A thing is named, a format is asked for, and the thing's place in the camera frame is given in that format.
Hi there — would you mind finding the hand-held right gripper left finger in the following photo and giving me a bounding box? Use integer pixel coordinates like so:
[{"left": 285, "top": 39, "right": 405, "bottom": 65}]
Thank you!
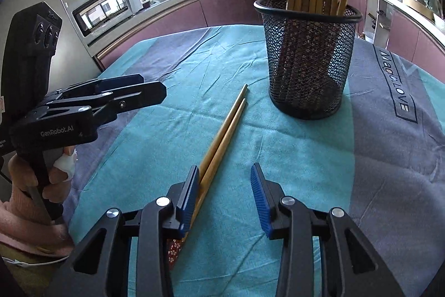
[{"left": 43, "top": 165, "right": 201, "bottom": 297}]

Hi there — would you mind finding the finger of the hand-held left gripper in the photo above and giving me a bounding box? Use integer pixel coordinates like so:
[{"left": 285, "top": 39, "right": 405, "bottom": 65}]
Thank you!
[
  {"left": 62, "top": 73, "right": 145, "bottom": 99},
  {"left": 91, "top": 81, "right": 167, "bottom": 131}
]

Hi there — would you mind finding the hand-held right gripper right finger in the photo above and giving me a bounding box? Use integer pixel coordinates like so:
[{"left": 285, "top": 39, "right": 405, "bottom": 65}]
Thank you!
[{"left": 250, "top": 163, "right": 406, "bottom": 297}]

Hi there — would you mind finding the light wooden chopstick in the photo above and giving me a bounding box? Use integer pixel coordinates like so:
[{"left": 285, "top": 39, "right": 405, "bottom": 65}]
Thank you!
[
  {"left": 167, "top": 97, "right": 248, "bottom": 272},
  {"left": 196, "top": 84, "right": 249, "bottom": 176}
]

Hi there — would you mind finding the black mesh holder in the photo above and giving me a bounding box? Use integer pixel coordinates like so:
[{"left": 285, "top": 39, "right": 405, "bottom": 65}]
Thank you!
[{"left": 253, "top": 0, "right": 363, "bottom": 120}]

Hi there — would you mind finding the person's left hand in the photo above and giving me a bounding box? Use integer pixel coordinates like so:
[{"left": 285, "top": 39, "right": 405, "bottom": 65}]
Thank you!
[{"left": 9, "top": 146, "right": 78, "bottom": 214}]

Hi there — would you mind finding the teal and grey tablecloth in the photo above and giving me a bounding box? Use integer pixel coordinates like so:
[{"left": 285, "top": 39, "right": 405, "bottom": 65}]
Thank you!
[{"left": 63, "top": 24, "right": 445, "bottom": 297}]

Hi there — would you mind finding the white countertop oven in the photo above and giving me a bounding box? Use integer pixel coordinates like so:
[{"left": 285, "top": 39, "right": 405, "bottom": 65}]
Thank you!
[{"left": 71, "top": 0, "right": 144, "bottom": 39}]

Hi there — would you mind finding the pink base cabinets long run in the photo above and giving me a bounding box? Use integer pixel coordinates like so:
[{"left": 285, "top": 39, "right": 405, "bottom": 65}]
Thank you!
[{"left": 95, "top": 0, "right": 271, "bottom": 72}]

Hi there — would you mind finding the person's olive garment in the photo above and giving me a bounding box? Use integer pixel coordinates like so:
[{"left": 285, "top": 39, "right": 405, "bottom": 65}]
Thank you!
[{"left": 0, "top": 248, "right": 72, "bottom": 297}]

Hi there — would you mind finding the pink base cabinets short run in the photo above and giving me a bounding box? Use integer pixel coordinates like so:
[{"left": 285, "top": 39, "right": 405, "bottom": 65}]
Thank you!
[{"left": 348, "top": 0, "right": 445, "bottom": 65}]

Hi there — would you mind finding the round beige container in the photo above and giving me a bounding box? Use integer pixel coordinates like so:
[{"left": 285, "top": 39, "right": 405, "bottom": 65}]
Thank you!
[{"left": 402, "top": 0, "right": 436, "bottom": 20}]

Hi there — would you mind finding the white cable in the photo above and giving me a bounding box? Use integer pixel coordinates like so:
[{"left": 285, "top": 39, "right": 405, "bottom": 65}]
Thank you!
[{"left": 3, "top": 256, "right": 68, "bottom": 266}]

